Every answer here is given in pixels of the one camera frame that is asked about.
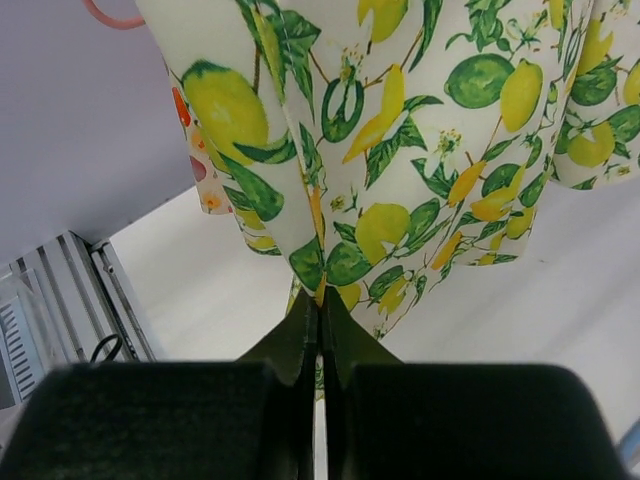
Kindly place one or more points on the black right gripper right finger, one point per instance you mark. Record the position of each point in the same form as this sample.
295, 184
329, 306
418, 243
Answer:
387, 419

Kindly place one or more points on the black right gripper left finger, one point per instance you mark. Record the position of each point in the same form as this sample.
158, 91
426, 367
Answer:
251, 418

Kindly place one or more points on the tulip print skirt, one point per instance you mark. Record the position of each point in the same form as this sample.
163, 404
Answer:
212, 198

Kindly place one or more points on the lemon print skirt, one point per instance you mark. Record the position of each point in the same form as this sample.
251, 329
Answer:
376, 145

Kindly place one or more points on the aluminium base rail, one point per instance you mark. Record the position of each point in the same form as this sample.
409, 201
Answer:
85, 295

